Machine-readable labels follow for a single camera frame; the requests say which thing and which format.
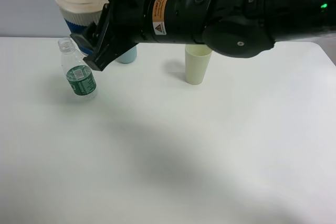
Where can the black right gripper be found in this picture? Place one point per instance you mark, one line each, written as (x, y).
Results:
(112, 36)

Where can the clear bottle green label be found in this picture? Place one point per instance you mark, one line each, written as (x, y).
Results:
(77, 72)

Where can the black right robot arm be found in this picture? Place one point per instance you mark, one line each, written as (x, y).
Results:
(234, 28)

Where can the pale green plastic cup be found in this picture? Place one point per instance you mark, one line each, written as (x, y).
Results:
(196, 61)

